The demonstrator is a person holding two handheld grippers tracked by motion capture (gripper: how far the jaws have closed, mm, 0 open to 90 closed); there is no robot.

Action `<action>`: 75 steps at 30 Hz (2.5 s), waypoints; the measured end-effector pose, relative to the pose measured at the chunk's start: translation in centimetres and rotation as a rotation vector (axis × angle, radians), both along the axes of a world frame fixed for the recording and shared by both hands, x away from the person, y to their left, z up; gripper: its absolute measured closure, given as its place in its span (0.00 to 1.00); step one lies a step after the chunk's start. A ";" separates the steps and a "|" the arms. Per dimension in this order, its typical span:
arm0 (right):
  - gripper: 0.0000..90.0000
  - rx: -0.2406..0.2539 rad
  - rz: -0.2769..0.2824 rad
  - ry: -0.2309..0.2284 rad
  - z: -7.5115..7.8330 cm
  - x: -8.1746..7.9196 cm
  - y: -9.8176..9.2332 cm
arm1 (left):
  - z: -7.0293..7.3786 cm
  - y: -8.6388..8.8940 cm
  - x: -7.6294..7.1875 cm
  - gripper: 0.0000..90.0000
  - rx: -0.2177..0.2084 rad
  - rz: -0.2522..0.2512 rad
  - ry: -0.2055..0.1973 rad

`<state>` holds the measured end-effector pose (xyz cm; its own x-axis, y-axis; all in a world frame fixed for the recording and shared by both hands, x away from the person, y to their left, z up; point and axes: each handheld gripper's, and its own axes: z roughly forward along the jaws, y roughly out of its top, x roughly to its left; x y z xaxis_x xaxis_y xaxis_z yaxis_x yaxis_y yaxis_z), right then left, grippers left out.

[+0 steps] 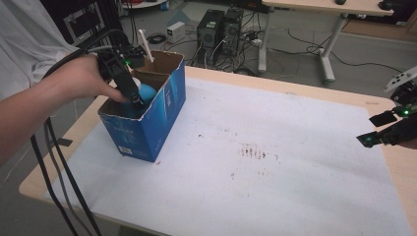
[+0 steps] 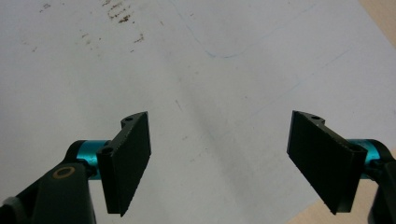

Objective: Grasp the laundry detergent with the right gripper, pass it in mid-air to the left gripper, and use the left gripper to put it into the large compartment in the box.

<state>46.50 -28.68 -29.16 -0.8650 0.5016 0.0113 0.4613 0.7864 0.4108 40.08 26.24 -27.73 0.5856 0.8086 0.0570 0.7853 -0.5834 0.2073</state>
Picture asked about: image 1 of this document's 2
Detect coiled black cable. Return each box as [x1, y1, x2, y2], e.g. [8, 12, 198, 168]
[147, 31, 167, 45]

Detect person's white shirt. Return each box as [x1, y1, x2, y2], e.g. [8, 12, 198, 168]
[0, 0, 80, 101]

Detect person's right hand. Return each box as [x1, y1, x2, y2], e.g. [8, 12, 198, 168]
[397, 137, 417, 150]

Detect black framed monitor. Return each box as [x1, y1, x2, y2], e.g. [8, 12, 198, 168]
[63, 2, 106, 44]

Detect light blue ball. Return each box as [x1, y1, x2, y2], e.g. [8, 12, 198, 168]
[121, 77, 157, 119]

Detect white power supply box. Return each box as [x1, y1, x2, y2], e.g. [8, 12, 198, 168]
[165, 21, 187, 44]

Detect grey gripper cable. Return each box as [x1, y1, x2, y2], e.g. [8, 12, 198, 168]
[43, 121, 87, 236]

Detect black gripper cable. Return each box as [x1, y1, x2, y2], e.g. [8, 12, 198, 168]
[29, 29, 127, 236]

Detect black tape piece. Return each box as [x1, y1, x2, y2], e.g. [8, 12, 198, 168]
[56, 137, 74, 148]

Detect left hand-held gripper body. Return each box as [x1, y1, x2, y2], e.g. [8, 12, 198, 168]
[96, 29, 155, 83]

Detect long black floor cable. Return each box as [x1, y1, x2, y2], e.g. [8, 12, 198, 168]
[287, 29, 403, 75]

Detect white foam mat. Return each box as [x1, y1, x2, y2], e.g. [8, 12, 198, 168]
[43, 77, 413, 236]

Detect black computer tower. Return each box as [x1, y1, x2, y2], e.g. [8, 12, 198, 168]
[221, 7, 246, 57]
[196, 9, 226, 52]

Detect wooden desk with white legs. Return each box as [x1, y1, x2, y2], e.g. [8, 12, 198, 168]
[257, 0, 395, 87]

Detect blue cardboard box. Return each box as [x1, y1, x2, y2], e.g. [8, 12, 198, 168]
[97, 49, 187, 163]

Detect person's left hand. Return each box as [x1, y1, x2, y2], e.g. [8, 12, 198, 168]
[42, 53, 129, 104]

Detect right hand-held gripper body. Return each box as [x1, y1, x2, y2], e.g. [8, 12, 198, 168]
[384, 66, 417, 146]

